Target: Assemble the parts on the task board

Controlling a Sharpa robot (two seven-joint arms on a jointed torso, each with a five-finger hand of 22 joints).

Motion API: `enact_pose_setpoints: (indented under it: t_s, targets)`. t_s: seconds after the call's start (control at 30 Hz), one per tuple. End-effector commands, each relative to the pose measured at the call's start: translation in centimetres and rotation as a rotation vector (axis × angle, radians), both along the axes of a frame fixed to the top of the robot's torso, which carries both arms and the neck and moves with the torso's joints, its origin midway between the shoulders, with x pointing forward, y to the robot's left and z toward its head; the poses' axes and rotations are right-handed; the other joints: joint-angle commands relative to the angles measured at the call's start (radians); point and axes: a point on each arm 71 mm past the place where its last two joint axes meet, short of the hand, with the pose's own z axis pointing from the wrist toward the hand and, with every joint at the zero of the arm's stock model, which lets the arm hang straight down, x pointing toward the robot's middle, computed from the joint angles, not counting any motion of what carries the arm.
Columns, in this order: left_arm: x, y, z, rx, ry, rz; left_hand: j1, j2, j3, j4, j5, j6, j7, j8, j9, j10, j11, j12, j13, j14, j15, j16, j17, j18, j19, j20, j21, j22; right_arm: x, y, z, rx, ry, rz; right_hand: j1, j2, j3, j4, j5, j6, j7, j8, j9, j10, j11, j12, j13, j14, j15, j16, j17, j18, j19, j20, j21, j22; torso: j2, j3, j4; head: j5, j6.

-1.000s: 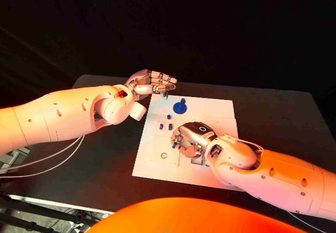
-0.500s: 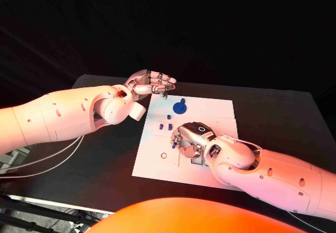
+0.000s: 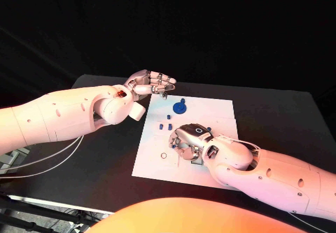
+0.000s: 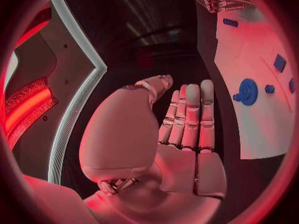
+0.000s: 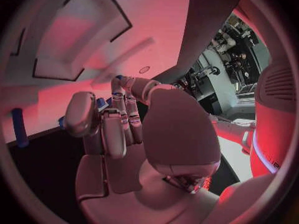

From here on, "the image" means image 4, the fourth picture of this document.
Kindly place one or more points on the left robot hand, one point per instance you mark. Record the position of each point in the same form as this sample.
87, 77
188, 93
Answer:
121, 134

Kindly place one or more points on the white task board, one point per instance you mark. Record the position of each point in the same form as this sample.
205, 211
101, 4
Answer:
257, 130

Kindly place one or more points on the blue cylinder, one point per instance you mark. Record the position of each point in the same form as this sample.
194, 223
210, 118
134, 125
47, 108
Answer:
230, 22

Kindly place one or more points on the blue block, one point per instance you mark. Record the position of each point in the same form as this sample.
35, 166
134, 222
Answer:
279, 63
292, 85

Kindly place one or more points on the blue gear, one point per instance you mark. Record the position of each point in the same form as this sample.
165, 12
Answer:
249, 91

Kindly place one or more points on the blue peg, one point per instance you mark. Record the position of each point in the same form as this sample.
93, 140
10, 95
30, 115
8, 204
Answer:
269, 88
236, 96

